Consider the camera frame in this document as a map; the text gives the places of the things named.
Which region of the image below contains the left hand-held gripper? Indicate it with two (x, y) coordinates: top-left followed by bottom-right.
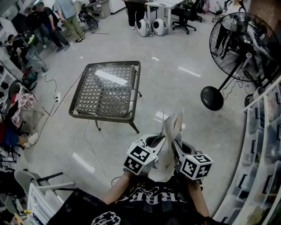
(123, 133), (167, 176)

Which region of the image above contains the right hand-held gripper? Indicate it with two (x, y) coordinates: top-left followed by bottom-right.
(173, 138), (214, 181)

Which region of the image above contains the grey patterned tablecloth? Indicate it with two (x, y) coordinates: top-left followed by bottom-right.
(148, 106), (185, 182)

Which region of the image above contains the person's left forearm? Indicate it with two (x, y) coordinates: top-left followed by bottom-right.
(102, 171), (133, 206)

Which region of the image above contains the person's right forearm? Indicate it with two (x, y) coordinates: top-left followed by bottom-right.
(187, 177), (210, 218)

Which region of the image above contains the person's black printed shirt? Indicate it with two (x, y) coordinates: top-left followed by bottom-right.
(46, 175), (229, 225)

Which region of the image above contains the white shelf with storage bins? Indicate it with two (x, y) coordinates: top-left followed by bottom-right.
(213, 75), (281, 225)

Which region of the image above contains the dark wicker glass-top table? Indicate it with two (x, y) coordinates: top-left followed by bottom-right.
(68, 60), (142, 134)

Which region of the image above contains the grey plastic chair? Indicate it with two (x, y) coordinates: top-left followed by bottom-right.
(14, 170), (75, 198)

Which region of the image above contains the large black standing fan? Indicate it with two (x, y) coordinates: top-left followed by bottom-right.
(200, 12), (280, 111)

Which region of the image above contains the pink patterned cloth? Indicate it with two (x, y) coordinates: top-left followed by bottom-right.
(11, 92), (37, 126)

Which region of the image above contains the white round robot pod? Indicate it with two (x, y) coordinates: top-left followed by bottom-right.
(137, 18), (154, 37)
(153, 18), (170, 36)

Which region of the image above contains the black office chair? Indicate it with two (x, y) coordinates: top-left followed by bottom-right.
(171, 0), (203, 35)

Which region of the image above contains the white desk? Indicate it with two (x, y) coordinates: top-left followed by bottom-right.
(144, 0), (185, 25)

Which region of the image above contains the white cable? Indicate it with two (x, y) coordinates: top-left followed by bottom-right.
(83, 118), (115, 183)

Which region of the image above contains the red cable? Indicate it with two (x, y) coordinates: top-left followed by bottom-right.
(42, 72), (85, 116)

